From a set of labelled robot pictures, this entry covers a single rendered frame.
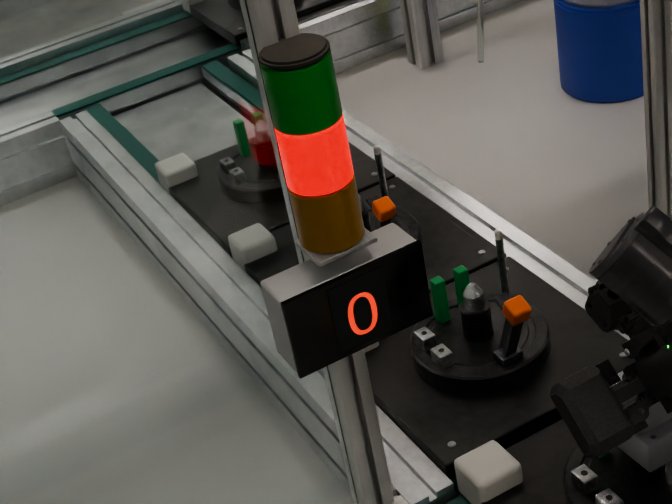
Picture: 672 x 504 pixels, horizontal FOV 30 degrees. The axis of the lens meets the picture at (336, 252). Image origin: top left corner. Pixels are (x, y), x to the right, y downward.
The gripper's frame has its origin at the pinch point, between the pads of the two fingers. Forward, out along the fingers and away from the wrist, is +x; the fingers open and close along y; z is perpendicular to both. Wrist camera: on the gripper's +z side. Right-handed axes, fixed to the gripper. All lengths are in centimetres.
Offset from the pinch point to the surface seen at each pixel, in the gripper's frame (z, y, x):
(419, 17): 70, -45, 80
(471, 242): 23.8, -11.0, 36.2
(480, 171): 38, -31, 64
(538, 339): 9.0, -4.3, 20.3
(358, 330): 13.8, 19.3, -2.1
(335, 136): 24.9, 18.0, -14.0
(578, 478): -4.1, 5.6, 6.7
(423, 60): 65, -44, 86
